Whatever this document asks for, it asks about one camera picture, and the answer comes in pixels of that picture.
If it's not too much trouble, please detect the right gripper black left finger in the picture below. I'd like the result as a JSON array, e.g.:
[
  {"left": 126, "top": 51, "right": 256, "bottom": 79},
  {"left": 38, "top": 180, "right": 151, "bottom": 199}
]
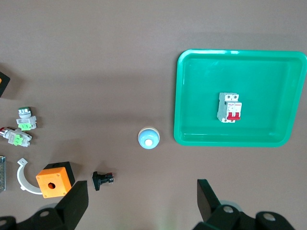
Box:
[{"left": 25, "top": 180, "right": 89, "bottom": 230}]

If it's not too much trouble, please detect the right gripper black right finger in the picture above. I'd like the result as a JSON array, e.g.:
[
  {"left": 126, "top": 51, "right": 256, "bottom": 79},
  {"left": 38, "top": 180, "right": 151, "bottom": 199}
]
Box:
[{"left": 193, "top": 179, "right": 242, "bottom": 230}]

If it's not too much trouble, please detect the white circuit breaker red switch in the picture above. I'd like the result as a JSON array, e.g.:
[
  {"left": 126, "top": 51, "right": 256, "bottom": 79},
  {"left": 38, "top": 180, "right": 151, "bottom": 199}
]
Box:
[{"left": 216, "top": 92, "right": 243, "bottom": 124}]

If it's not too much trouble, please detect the orange black push-button box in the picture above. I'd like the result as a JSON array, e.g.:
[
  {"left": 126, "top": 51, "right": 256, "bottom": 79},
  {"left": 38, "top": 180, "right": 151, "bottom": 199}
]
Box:
[
  {"left": 35, "top": 161, "right": 76, "bottom": 199},
  {"left": 0, "top": 70, "right": 11, "bottom": 98}
]

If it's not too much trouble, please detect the small white pipe clamp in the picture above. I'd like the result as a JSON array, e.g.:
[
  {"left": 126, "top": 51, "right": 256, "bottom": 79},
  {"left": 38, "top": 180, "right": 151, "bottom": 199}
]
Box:
[{"left": 16, "top": 157, "right": 44, "bottom": 195}]

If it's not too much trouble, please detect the metal mesh power supply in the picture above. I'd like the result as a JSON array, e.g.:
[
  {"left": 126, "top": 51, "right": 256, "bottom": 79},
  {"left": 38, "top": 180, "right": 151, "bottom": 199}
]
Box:
[{"left": 0, "top": 155, "right": 7, "bottom": 192}]

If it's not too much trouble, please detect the green plastic tray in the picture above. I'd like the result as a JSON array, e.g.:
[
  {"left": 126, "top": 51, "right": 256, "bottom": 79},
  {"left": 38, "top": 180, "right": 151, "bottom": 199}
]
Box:
[{"left": 173, "top": 49, "right": 307, "bottom": 148}]

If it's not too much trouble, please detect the black square pushbutton switch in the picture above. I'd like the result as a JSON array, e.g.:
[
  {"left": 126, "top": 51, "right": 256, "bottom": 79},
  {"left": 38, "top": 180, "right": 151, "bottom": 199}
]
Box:
[{"left": 92, "top": 171, "right": 115, "bottom": 192}]

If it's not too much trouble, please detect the red-capped pushbutton switch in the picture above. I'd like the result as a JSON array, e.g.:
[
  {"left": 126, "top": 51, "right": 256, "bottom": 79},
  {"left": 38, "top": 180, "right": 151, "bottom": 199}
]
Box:
[{"left": 0, "top": 126, "right": 33, "bottom": 147}]

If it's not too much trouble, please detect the green-capped pushbutton switch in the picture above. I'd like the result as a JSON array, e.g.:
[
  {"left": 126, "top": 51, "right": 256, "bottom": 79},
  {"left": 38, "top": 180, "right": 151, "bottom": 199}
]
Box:
[{"left": 15, "top": 106, "right": 37, "bottom": 131}]

